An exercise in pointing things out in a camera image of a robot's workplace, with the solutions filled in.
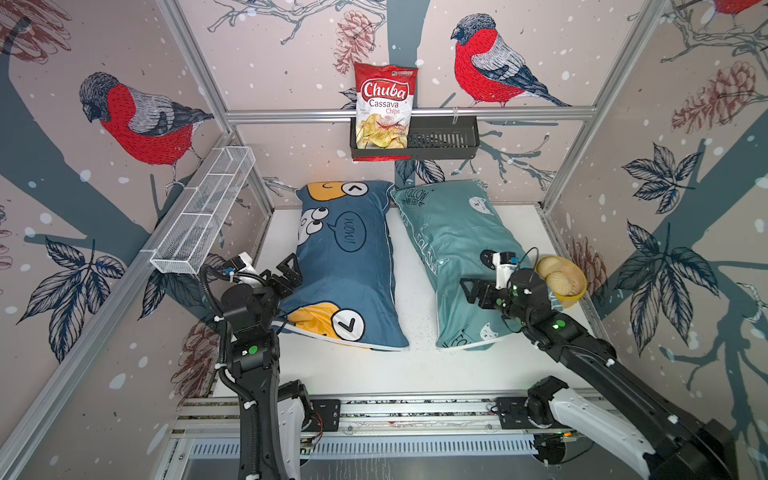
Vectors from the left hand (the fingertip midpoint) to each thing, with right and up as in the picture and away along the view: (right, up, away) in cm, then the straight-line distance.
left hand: (287, 255), depth 73 cm
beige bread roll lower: (+79, -10, +17) cm, 81 cm away
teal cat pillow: (+46, +9, +22) cm, 52 cm away
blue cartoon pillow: (+13, -12, +11) cm, 21 cm away
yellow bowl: (+86, -7, +22) cm, 89 cm away
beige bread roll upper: (+77, -5, +20) cm, 79 cm away
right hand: (+48, -7, +7) cm, 49 cm away
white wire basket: (-24, +6, 0) cm, 24 cm away
